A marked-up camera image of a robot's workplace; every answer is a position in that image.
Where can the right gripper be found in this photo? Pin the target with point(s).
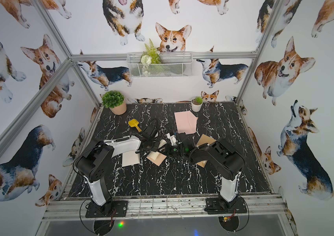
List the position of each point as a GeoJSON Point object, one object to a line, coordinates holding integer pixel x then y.
{"type": "Point", "coordinates": [168, 147]}

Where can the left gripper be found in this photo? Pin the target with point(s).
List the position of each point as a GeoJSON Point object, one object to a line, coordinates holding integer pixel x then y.
{"type": "Point", "coordinates": [156, 142]}

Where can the pink lined letter paper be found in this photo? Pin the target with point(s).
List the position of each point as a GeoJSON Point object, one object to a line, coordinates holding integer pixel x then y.
{"type": "Point", "coordinates": [156, 157]}

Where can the brown kraft envelope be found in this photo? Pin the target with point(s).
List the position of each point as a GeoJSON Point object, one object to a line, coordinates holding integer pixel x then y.
{"type": "Point", "coordinates": [203, 140]}

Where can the pink envelope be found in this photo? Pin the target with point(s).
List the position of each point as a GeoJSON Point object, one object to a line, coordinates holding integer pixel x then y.
{"type": "Point", "coordinates": [186, 122]}

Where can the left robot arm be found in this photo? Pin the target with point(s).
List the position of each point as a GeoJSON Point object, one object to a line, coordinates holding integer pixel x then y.
{"type": "Point", "coordinates": [95, 161]}

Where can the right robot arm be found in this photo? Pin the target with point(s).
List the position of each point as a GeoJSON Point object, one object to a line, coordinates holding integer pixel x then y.
{"type": "Point", "coordinates": [226, 159]}

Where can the white envelope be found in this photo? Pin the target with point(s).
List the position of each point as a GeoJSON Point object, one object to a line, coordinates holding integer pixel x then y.
{"type": "Point", "coordinates": [130, 158]}

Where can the yellow toy shovel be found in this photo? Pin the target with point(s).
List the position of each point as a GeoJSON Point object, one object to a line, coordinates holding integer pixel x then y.
{"type": "Point", "coordinates": [134, 124]}

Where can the green plant in terracotta pot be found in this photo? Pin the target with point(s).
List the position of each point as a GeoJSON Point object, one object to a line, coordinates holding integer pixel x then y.
{"type": "Point", "coordinates": [115, 101]}

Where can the small plant in white pot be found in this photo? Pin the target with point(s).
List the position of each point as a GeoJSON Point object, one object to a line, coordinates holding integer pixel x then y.
{"type": "Point", "coordinates": [196, 104]}

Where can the fern and white flower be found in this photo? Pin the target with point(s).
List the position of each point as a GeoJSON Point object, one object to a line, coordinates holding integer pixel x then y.
{"type": "Point", "coordinates": [150, 60]}

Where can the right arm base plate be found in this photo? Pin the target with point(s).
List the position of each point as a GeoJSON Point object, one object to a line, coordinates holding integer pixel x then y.
{"type": "Point", "coordinates": [220, 206]}

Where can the white wire wall basket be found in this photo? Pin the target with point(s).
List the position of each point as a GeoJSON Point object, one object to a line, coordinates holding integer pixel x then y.
{"type": "Point", "coordinates": [167, 65]}

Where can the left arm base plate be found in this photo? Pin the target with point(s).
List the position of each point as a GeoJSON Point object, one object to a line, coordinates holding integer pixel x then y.
{"type": "Point", "coordinates": [109, 209]}

